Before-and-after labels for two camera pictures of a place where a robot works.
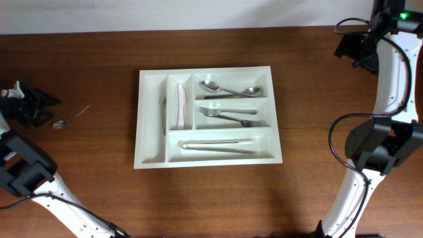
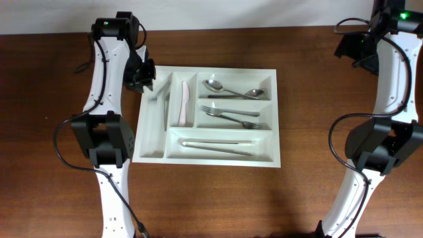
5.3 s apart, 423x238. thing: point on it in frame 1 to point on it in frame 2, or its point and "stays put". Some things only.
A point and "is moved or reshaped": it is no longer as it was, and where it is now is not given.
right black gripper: x=346 y=46 stays put
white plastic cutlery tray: x=205 y=116 stays put
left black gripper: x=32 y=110 to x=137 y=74
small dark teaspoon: x=63 y=123 is moved or reshaped
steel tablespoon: x=211 y=86 stays put
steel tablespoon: x=213 y=86 to x=252 y=93
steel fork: x=214 y=112 stays put
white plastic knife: x=182 y=98 is moved or reshaped
